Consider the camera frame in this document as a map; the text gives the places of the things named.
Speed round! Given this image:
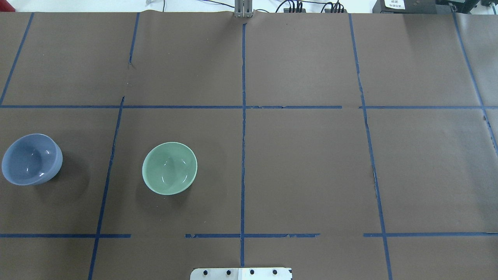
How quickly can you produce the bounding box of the blue bowl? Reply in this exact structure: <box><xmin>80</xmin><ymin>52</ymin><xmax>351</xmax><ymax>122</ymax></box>
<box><xmin>1</xmin><ymin>133</ymin><xmax>63</xmax><ymax>186</ymax></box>

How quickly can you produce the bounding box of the green bowl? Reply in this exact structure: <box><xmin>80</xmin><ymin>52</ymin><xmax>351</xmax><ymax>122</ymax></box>
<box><xmin>142</xmin><ymin>142</ymin><xmax>198</xmax><ymax>196</ymax></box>

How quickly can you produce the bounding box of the black orange connector box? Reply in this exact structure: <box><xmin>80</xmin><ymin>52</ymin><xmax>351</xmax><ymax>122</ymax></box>
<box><xmin>283</xmin><ymin>2</ymin><xmax>306</xmax><ymax>14</ymax></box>
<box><xmin>321</xmin><ymin>2</ymin><xmax>347</xmax><ymax>14</ymax></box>

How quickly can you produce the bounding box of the aluminium frame post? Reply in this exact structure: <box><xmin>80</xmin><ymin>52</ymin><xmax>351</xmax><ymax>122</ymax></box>
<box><xmin>234</xmin><ymin>0</ymin><xmax>254</xmax><ymax>18</ymax></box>

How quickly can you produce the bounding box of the black computer box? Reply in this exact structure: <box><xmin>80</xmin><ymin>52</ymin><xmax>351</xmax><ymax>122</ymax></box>
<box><xmin>372</xmin><ymin>0</ymin><xmax>452</xmax><ymax>14</ymax></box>

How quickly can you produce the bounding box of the white camera mast pillar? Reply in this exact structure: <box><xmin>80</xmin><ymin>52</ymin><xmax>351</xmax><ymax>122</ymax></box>
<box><xmin>190</xmin><ymin>267</ymin><xmax>293</xmax><ymax>280</ymax></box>

